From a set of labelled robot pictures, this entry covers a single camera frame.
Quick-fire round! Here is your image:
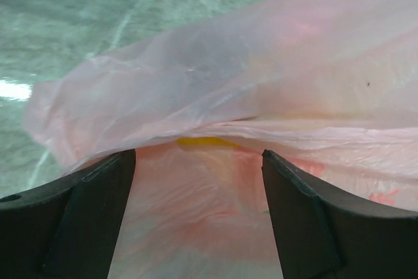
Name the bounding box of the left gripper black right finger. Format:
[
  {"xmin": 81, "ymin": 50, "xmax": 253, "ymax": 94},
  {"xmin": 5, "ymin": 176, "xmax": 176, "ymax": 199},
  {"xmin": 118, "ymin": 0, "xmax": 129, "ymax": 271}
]
[{"xmin": 262, "ymin": 150, "xmax": 417, "ymax": 279}]

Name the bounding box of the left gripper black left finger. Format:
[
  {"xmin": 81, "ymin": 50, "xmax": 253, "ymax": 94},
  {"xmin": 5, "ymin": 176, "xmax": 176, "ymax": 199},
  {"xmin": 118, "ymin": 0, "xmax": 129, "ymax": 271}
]
[{"xmin": 1, "ymin": 150, "xmax": 136, "ymax": 279}]

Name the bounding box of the yellow fruit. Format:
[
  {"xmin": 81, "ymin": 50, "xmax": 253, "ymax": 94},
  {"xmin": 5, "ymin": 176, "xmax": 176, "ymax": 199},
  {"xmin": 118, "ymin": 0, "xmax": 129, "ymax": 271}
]
[{"xmin": 176, "ymin": 137, "xmax": 239, "ymax": 148}]

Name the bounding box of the pink plastic bag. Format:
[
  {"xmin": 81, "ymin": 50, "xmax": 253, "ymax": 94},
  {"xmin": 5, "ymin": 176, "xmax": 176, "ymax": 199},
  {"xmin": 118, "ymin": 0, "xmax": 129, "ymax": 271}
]
[{"xmin": 23, "ymin": 0, "xmax": 417, "ymax": 278}]

